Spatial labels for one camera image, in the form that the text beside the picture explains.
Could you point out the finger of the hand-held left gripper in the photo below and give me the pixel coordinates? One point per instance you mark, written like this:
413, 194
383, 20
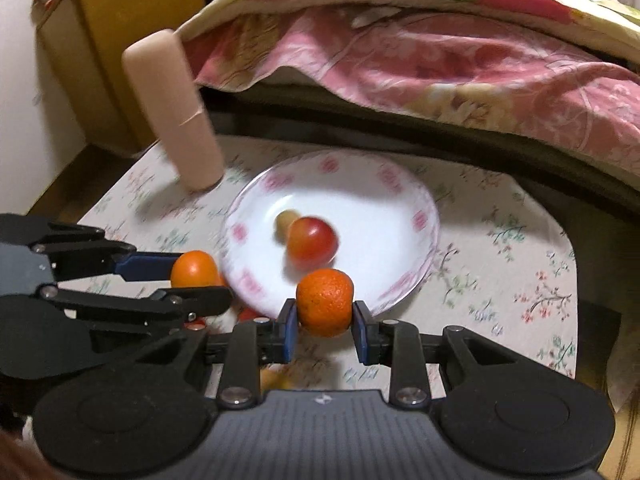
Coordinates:
200, 300
145, 266

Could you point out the small yellowish round fruit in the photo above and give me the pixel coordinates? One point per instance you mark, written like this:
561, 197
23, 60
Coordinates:
284, 222

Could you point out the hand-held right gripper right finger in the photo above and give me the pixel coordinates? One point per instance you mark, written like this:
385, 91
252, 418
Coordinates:
361, 332

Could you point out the pink cylindrical bottle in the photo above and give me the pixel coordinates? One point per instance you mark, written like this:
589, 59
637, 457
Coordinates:
172, 110

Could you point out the white plate with pink print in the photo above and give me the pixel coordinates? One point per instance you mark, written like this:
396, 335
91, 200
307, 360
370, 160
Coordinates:
360, 210

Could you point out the dark bed frame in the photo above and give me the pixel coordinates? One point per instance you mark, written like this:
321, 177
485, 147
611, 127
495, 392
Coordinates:
500, 155

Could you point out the orange mandarin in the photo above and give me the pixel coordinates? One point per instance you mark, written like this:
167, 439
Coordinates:
324, 302
192, 270

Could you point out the pink floral bed sheet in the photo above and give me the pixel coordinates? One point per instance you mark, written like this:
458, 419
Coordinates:
425, 70

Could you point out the wooden cabinet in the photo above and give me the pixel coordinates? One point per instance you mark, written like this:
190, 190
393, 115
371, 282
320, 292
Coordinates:
95, 50

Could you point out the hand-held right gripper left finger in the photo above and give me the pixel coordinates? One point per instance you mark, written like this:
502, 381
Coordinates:
289, 327

